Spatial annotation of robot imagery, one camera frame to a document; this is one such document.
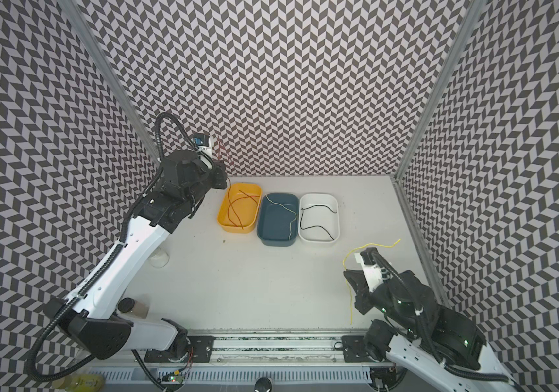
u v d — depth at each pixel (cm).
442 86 83
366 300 53
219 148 60
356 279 62
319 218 103
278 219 101
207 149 59
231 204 106
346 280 62
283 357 72
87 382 62
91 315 38
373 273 53
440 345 41
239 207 104
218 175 61
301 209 99
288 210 109
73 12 71
